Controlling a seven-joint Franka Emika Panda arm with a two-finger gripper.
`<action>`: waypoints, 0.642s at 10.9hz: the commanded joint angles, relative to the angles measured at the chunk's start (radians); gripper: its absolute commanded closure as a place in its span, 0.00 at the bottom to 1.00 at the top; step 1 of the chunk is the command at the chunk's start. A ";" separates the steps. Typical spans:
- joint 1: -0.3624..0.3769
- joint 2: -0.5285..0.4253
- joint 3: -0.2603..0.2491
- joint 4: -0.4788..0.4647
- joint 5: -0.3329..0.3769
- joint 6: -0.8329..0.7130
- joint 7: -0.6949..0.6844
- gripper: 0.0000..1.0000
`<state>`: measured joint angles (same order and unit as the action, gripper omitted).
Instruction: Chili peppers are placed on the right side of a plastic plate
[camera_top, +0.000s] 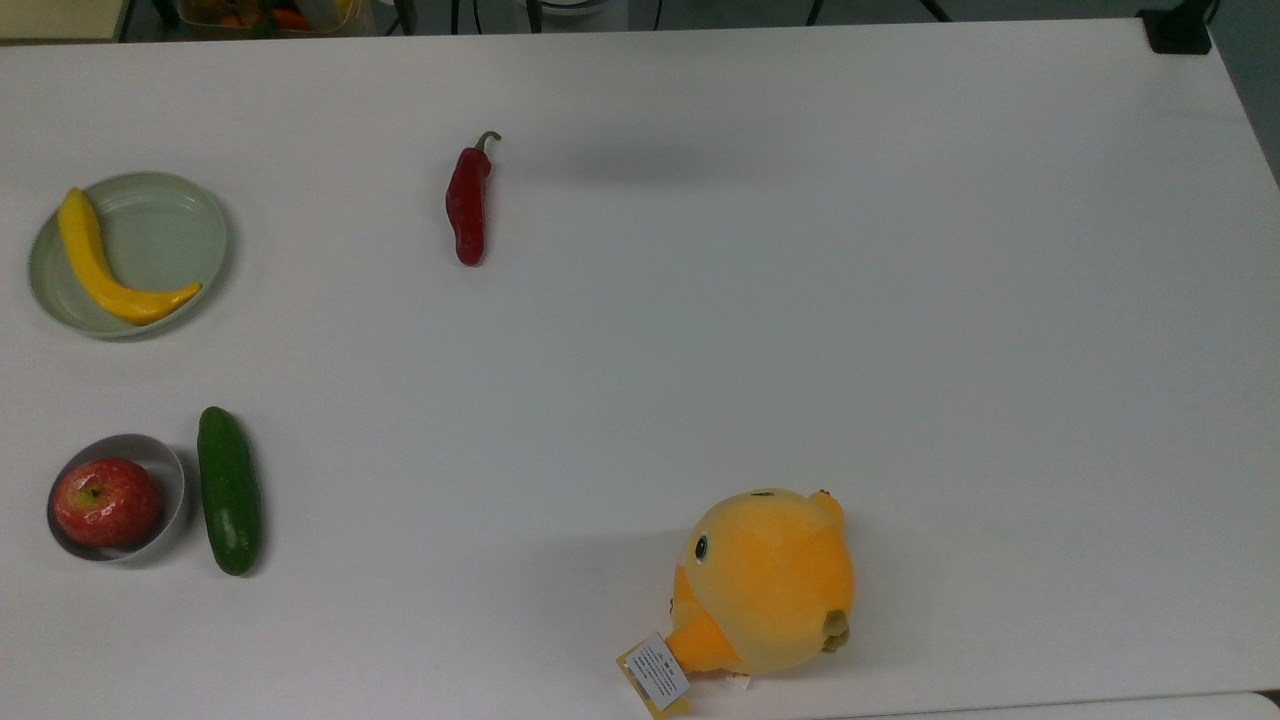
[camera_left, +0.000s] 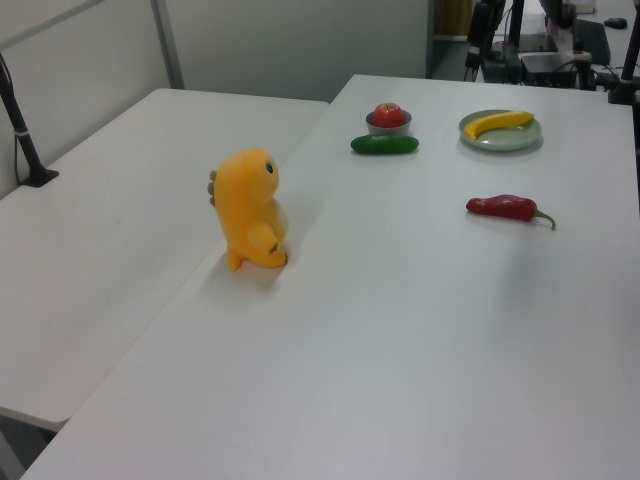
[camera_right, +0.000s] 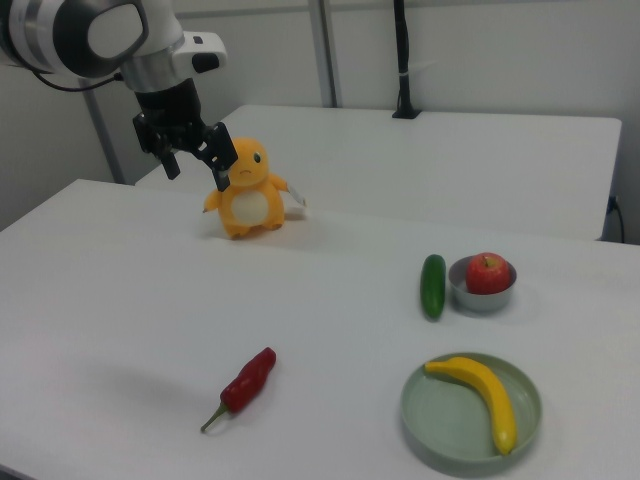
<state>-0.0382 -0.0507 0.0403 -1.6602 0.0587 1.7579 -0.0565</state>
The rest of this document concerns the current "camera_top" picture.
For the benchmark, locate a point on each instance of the black table clamp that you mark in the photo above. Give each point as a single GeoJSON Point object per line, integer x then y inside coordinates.
{"type": "Point", "coordinates": [1178, 33]}

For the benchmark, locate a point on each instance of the small grey bowl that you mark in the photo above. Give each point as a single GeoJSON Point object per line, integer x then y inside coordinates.
{"type": "Point", "coordinates": [172, 478]}

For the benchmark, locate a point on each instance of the pale green plastic plate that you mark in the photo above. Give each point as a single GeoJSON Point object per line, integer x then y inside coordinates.
{"type": "Point", "coordinates": [160, 230]}

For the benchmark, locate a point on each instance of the orange plush toy with tag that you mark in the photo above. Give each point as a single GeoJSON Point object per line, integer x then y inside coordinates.
{"type": "Point", "coordinates": [770, 580]}

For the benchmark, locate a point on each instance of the dark green cucumber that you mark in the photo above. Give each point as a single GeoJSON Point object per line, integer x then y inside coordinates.
{"type": "Point", "coordinates": [230, 490]}

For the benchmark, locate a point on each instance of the beige cabinet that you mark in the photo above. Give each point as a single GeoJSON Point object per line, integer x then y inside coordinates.
{"type": "Point", "coordinates": [60, 15]}

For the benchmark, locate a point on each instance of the yellow banana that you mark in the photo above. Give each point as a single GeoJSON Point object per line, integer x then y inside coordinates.
{"type": "Point", "coordinates": [85, 260]}

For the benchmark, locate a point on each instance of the red apple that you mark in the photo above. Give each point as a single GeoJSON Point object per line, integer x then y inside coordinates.
{"type": "Point", "coordinates": [105, 502]}

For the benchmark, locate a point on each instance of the clear box of vegetables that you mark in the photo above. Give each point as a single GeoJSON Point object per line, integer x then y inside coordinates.
{"type": "Point", "coordinates": [270, 17]}

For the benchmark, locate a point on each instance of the red chili pepper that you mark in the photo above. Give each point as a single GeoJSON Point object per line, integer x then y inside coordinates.
{"type": "Point", "coordinates": [468, 210]}

